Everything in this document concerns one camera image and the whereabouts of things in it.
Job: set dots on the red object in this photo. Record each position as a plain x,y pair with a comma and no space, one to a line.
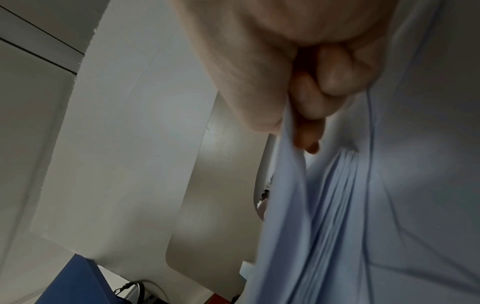
225,299

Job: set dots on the person's right hand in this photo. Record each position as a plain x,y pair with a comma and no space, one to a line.
255,44

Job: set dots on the blue box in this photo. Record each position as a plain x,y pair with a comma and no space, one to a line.
75,282

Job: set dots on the light blue cloth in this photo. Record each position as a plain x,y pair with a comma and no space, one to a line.
393,193

